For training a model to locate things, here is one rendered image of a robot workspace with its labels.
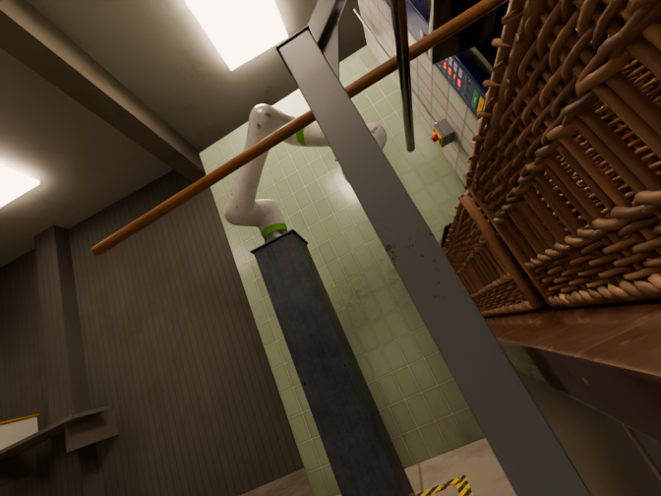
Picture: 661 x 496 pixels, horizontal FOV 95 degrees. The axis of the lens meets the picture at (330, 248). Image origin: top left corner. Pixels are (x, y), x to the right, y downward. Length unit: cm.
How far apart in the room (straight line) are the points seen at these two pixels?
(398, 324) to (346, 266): 48
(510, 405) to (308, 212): 197
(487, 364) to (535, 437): 5
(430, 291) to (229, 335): 299
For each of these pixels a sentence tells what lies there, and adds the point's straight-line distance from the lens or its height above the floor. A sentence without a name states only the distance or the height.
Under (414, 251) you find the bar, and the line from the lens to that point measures 26.
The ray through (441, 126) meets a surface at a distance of 183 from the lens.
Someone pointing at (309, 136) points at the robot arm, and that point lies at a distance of 133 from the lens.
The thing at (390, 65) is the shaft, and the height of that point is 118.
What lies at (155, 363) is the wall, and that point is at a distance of 368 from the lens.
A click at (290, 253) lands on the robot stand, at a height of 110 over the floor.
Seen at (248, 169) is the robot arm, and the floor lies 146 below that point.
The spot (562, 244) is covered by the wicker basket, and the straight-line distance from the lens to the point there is 27.
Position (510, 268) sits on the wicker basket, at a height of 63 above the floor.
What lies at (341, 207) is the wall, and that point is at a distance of 208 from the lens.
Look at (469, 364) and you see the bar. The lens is 25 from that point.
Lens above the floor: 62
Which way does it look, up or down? 20 degrees up
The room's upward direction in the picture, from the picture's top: 25 degrees counter-clockwise
